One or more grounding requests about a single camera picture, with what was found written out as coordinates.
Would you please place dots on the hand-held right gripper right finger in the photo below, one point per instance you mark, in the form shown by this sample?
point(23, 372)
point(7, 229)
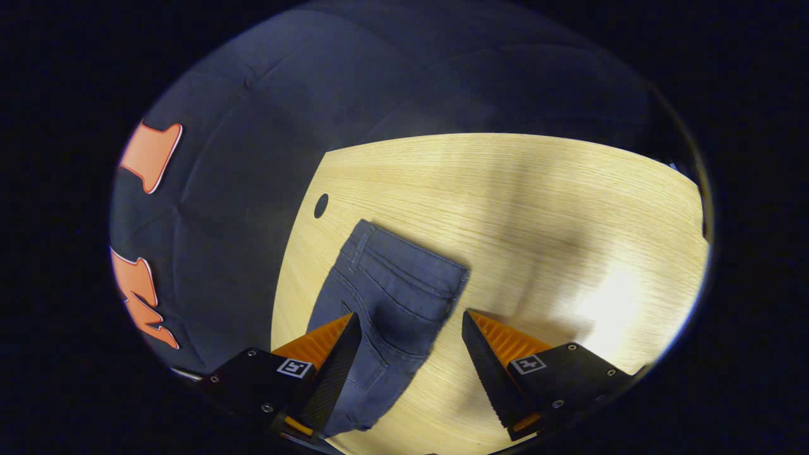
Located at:
point(486, 373)

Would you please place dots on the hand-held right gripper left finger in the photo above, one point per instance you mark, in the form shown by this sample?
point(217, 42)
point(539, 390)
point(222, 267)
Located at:
point(335, 373)

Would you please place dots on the dark blue jeans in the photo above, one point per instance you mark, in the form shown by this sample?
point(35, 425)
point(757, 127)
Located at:
point(398, 291)

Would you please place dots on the black backdrop cloth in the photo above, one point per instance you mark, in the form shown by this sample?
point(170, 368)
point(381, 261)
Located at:
point(253, 158)

